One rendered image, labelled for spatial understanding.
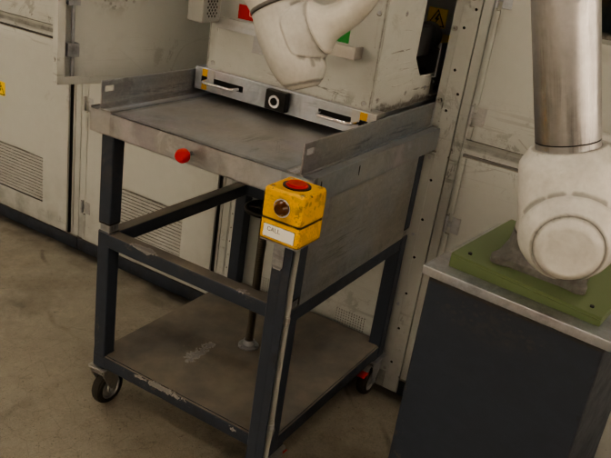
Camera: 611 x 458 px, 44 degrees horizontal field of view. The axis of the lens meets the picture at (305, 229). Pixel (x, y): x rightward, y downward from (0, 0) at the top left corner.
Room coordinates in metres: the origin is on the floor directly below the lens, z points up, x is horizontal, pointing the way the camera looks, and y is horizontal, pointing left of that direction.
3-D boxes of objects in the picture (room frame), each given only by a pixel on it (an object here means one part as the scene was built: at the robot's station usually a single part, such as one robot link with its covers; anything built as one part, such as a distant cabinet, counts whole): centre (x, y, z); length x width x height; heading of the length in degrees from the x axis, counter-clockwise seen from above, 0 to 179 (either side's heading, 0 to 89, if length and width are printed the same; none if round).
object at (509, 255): (1.37, -0.48, 0.80); 0.22 x 0.18 x 0.06; 153
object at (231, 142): (1.87, 0.11, 0.82); 0.68 x 0.62 x 0.06; 152
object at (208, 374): (1.87, 0.11, 0.46); 0.64 x 0.58 x 0.66; 152
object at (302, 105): (1.88, 0.10, 0.90); 0.54 x 0.05 x 0.06; 62
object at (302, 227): (1.22, 0.03, 0.85); 0.08 x 0.08 x 0.10; 62
